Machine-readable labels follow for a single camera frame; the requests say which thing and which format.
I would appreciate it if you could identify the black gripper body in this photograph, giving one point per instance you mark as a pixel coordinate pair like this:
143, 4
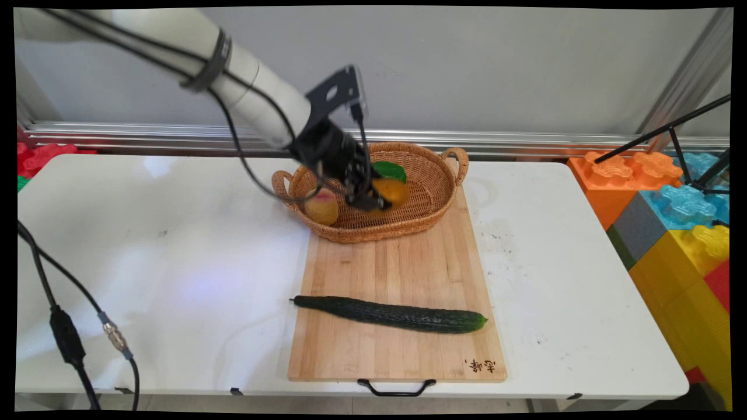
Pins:
327, 151

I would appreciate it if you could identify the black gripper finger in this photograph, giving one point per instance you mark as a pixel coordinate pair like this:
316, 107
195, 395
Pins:
366, 172
367, 203

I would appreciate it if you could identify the green bell pepper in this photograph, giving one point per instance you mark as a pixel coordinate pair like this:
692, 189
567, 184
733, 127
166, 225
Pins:
392, 171

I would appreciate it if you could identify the brown potato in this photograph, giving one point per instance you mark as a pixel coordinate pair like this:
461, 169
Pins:
395, 191

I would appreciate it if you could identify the yellow turnip with purple top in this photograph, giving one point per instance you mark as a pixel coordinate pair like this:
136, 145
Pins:
322, 209

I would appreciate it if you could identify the woven wicker basket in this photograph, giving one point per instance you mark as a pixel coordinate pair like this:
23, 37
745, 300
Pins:
420, 204

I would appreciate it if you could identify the dark green cucumber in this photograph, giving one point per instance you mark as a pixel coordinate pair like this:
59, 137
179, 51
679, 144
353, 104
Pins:
397, 315

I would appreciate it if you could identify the wooden cutting board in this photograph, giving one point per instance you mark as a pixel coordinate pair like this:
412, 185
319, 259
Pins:
402, 350

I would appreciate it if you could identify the orange toy block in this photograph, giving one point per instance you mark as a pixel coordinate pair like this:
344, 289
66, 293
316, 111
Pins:
601, 186

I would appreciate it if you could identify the grey toy block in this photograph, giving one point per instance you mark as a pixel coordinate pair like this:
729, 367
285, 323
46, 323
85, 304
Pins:
636, 230

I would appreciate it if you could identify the red toy bricks pile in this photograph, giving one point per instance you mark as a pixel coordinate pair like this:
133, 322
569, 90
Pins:
46, 156

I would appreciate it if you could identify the black tripod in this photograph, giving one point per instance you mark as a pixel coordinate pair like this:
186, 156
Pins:
671, 125

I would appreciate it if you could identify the blue toy block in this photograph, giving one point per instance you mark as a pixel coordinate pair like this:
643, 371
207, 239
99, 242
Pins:
683, 207

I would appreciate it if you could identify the yellow toy block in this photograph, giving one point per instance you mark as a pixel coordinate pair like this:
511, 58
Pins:
683, 303

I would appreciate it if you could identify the red toy block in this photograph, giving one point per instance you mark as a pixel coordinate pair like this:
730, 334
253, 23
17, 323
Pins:
719, 283

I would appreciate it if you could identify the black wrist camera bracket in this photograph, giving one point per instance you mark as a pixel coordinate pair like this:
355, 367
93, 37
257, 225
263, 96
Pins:
332, 93

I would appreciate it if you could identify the aluminium rail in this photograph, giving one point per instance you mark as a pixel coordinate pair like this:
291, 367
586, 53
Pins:
525, 140

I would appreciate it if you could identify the aluminium diagonal post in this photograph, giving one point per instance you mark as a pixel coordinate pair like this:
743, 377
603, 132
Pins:
688, 76

